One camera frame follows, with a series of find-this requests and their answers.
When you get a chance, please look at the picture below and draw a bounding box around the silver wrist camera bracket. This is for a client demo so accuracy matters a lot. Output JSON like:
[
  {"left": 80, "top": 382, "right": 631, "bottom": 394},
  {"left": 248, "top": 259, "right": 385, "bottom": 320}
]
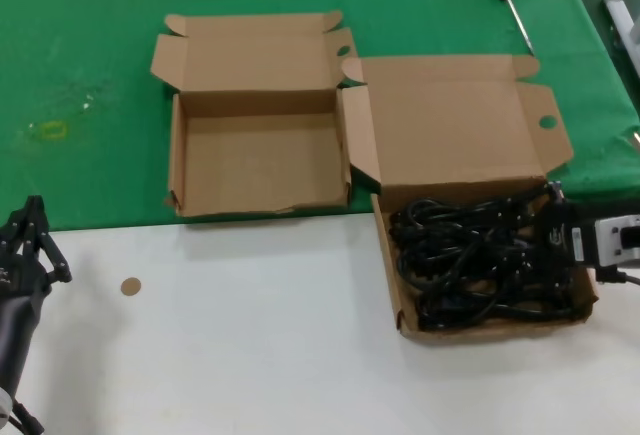
[{"left": 592, "top": 213, "right": 640, "bottom": 270}]

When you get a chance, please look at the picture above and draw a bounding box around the grey white metal bar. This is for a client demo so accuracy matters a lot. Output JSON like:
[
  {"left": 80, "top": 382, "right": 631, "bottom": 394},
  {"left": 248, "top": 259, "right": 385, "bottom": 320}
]
[{"left": 602, "top": 0, "right": 640, "bottom": 76}]

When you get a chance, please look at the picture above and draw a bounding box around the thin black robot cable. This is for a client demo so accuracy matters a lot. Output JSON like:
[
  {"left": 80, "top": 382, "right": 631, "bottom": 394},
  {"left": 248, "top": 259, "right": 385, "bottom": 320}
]
[{"left": 597, "top": 267, "right": 640, "bottom": 287}]

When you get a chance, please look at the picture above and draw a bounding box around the brown cardboard box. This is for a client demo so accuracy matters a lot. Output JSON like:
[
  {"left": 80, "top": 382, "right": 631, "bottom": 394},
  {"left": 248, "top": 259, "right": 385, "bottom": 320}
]
[
  {"left": 341, "top": 53, "right": 600, "bottom": 340},
  {"left": 149, "top": 9, "right": 360, "bottom": 219}
]

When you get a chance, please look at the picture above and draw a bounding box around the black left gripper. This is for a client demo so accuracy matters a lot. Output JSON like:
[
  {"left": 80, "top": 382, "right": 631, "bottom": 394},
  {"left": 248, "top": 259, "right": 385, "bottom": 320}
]
[{"left": 0, "top": 194, "right": 74, "bottom": 392}]

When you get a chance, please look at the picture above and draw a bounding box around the green tablecloth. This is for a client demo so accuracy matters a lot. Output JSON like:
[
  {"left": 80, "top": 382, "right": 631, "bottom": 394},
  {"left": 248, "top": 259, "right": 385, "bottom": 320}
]
[{"left": 0, "top": 0, "right": 640, "bottom": 234}]

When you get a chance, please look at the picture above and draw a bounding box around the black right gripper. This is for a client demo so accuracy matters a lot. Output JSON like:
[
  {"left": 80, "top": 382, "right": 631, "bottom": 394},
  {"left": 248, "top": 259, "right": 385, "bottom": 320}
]
[{"left": 493, "top": 179, "right": 598, "bottom": 302}]

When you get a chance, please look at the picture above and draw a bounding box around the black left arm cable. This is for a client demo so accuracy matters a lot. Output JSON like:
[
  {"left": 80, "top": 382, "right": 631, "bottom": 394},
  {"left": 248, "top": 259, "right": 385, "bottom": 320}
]
[{"left": 7, "top": 394, "right": 47, "bottom": 435}]

